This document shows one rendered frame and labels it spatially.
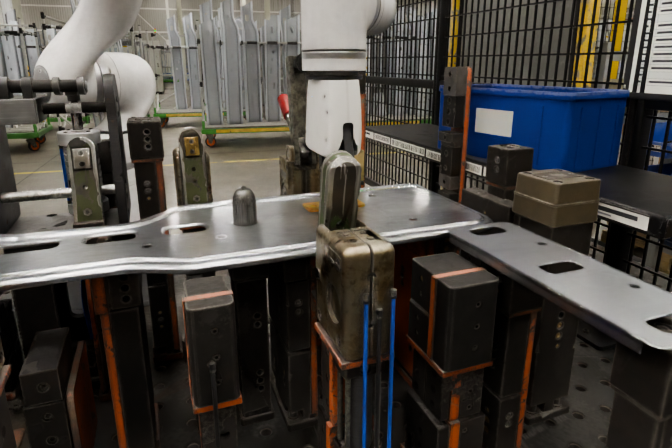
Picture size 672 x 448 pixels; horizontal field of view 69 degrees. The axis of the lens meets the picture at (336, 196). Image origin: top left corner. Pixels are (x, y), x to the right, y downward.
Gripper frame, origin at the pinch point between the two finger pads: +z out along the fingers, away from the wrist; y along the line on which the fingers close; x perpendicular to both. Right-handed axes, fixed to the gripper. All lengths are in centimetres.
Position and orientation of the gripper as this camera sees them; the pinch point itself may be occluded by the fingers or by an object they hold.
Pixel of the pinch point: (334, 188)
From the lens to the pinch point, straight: 68.3
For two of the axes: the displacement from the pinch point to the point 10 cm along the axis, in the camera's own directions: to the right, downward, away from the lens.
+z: 0.0, 9.6, 2.7
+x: 9.3, -1.0, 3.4
